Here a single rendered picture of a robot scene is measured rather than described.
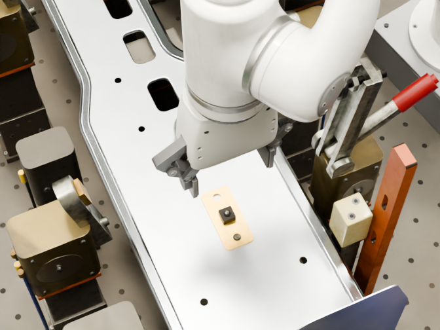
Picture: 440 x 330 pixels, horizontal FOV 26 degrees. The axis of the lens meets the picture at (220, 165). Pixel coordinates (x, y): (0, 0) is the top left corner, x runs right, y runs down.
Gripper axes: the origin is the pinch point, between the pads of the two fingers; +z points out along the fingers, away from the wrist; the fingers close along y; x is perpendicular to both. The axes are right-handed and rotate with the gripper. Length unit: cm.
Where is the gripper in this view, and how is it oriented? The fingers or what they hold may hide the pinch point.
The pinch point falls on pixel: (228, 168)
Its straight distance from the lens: 106.7
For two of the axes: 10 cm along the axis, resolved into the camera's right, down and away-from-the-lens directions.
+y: -9.1, 3.6, -2.0
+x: 4.1, 7.9, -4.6
